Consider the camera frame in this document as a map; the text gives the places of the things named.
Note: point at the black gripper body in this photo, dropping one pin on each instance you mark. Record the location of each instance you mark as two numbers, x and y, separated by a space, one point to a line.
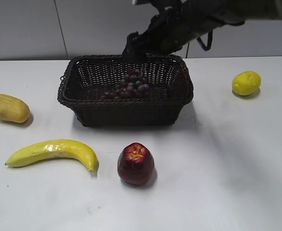
167 33

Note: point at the purple grape bunch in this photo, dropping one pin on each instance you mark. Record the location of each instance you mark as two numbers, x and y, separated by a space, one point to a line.
133 85

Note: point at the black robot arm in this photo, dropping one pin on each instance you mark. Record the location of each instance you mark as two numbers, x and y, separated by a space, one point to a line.
211 14

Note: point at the black wicker basket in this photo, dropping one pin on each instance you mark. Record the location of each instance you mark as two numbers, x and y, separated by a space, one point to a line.
88 77

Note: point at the yellow lemon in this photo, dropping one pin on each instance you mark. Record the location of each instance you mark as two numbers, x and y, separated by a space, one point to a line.
246 83

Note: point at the red apple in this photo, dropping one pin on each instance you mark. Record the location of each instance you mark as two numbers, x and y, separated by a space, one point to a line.
135 164

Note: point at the yellow banana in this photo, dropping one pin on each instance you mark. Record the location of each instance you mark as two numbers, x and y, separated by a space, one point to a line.
61 148

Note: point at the orange yellow mango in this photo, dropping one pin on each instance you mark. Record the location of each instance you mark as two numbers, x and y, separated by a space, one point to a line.
13 109

